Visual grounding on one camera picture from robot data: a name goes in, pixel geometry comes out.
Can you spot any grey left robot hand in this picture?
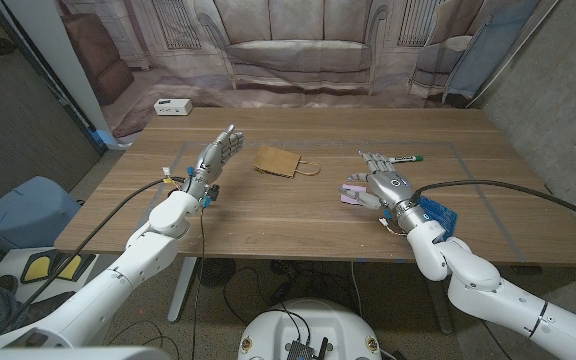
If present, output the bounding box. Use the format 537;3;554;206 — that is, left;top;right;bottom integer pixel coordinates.
183;124;245;207

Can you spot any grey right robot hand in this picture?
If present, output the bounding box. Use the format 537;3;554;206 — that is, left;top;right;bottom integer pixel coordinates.
338;150;432;234

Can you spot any purple paper note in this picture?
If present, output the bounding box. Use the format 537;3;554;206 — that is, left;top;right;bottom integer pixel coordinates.
339;183;369;206

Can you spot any brown paper bag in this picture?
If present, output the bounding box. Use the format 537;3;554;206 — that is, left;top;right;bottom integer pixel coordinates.
251;144;322;179

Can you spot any blue circuit board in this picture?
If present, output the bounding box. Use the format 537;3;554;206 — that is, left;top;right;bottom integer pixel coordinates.
416;195;459;241

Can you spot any white power strip box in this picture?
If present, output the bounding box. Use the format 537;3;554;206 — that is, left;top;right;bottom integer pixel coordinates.
153;98;193;117

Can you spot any black round fan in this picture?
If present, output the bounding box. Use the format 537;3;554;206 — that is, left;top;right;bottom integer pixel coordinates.
197;257;237;289

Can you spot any grey table leg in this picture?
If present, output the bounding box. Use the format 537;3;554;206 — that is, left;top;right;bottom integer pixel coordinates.
420;263;454;335

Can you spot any white table leg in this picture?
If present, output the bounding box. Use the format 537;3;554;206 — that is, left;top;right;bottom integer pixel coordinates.
167;257;199;323

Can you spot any printed sofa backdrop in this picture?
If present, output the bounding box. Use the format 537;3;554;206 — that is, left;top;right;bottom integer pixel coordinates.
55;0;562;139

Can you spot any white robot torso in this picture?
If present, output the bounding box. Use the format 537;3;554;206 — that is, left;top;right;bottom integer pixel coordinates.
237;298;383;360

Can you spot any yellow black foot pedal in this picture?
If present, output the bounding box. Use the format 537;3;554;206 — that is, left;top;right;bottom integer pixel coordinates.
20;251;60;284
55;252;94;282

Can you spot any blue chair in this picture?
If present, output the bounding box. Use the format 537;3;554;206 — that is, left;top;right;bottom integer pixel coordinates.
0;175;82;251

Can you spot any thin black hanging wire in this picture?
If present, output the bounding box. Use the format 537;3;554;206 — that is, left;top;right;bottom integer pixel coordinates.
190;205;207;349

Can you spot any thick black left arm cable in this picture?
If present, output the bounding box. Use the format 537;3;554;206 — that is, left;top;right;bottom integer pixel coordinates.
0;177;187;331

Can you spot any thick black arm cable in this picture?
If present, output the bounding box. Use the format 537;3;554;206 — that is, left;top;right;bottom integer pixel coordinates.
410;179;576;229
0;177;187;331

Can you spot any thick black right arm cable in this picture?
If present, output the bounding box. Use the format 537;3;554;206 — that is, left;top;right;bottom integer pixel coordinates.
410;179;576;229

